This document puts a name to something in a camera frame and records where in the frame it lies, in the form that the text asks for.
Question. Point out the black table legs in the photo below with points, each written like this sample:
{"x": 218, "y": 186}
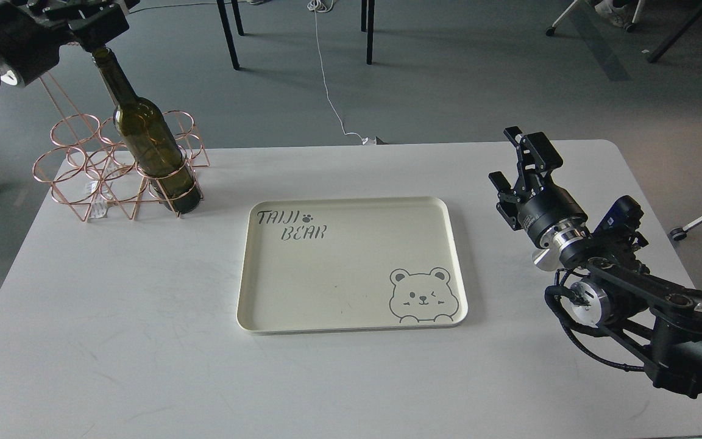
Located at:
{"x": 367, "y": 11}

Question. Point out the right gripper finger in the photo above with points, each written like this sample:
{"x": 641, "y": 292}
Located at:
{"x": 537, "y": 158}
{"x": 512, "y": 198}

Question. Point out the copper wire bottle rack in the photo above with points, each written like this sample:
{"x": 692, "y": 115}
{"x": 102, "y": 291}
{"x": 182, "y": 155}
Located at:
{"x": 89, "y": 169}

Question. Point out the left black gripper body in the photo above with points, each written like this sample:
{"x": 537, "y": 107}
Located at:
{"x": 90, "y": 24}

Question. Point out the cream bear tray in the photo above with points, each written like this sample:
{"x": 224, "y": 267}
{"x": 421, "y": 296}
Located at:
{"x": 350, "y": 264}

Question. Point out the office chair base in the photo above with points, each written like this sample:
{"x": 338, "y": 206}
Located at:
{"x": 627, "y": 16}

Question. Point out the white stand leg right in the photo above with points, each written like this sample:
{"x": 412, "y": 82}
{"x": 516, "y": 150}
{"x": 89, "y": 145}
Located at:
{"x": 680, "y": 233}

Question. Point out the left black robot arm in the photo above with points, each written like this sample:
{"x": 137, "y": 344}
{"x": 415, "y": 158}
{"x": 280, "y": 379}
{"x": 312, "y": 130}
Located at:
{"x": 32, "y": 33}

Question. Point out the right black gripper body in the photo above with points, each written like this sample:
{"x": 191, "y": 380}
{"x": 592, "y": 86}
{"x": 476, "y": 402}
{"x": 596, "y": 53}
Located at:
{"x": 541, "y": 211}

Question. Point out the dark green wine bottle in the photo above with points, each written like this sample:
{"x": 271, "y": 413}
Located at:
{"x": 145, "y": 133}

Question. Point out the silver metal jigger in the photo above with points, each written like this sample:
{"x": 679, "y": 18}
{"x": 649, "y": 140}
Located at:
{"x": 547, "y": 259}

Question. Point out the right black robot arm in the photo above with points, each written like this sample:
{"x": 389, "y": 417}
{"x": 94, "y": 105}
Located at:
{"x": 607, "y": 302}

